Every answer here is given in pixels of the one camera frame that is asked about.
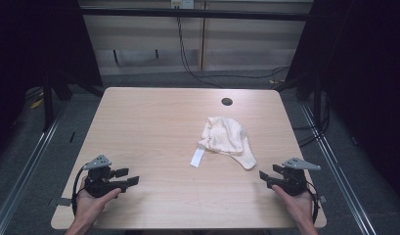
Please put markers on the grey tape strip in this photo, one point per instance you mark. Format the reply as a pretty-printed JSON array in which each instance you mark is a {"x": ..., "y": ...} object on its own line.
[
  {"x": 323, "y": 199},
  {"x": 63, "y": 202}
]

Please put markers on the person's right hand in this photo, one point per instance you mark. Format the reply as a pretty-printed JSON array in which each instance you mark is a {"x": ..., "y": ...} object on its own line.
[{"x": 300, "y": 207}]

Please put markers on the yellow floor tape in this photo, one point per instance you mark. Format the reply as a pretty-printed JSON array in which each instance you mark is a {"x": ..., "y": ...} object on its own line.
[{"x": 36, "y": 103}]

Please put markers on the white wall socket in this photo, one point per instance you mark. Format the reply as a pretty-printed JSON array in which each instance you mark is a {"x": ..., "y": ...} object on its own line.
[{"x": 183, "y": 4}]

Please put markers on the metal floor rail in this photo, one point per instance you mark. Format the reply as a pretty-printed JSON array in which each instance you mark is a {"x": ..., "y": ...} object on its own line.
[
  {"x": 31, "y": 156},
  {"x": 337, "y": 169}
]

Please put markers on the person's left hand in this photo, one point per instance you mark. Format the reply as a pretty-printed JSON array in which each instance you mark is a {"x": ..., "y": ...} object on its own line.
[{"x": 88, "y": 207}]

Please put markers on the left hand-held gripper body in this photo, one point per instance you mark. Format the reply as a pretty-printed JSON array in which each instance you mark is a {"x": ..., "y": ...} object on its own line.
[{"x": 98, "y": 184}]

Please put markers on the black metal stand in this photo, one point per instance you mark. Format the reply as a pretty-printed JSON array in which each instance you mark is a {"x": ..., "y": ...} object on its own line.
[{"x": 48, "y": 104}]

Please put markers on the white towel with label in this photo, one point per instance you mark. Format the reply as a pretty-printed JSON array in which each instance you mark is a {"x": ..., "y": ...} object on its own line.
[{"x": 225, "y": 135}]

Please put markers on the black curtain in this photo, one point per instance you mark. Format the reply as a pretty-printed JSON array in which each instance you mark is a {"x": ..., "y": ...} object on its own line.
[
  {"x": 364, "y": 65},
  {"x": 34, "y": 42}
]

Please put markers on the black horizontal frame bar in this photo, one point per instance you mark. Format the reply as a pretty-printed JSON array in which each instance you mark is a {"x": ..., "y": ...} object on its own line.
[{"x": 194, "y": 13}]

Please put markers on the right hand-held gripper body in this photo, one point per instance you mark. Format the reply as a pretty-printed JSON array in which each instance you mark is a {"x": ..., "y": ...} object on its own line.
[{"x": 295, "y": 182}]

